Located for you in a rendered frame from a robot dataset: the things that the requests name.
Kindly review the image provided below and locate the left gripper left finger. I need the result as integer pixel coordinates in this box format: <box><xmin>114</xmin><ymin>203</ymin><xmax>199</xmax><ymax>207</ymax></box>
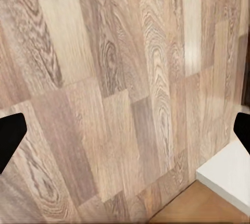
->
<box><xmin>0</xmin><ymin>113</ymin><xmax>27</xmax><ymax>176</ymax></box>

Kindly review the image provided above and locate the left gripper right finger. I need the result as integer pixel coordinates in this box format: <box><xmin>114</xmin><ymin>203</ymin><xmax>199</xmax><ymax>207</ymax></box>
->
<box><xmin>233</xmin><ymin>112</ymin><xmax>250</xmax><ymax>154</ymax></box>

